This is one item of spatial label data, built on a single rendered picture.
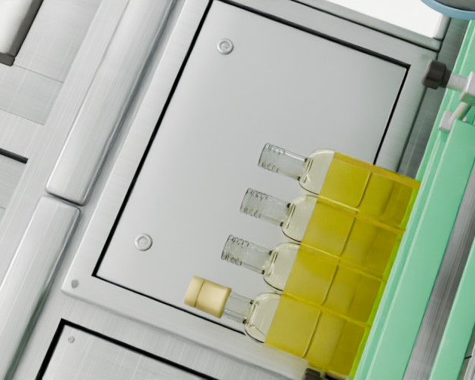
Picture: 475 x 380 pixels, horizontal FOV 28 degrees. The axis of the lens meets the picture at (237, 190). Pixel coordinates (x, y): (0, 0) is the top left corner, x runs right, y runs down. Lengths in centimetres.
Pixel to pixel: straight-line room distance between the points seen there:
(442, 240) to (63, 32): 63
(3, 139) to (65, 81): 11
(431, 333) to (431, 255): 7
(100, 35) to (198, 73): 15
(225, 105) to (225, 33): 10
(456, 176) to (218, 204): 35
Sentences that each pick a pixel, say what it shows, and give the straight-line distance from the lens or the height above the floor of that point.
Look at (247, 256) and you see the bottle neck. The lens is 103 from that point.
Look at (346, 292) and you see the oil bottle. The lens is 102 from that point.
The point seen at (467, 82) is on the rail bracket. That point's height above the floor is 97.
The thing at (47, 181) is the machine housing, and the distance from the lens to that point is 122.
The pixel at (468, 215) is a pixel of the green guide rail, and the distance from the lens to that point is 95.
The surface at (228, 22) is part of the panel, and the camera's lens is 127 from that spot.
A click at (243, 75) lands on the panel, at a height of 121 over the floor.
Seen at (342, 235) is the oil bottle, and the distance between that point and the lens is 103.
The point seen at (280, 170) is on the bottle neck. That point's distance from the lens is 107.
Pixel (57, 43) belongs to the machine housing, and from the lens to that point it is 133.
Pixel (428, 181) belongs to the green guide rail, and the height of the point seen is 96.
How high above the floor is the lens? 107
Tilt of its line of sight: 4 degrees up
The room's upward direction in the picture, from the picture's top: 69 degrees counter-clockwise
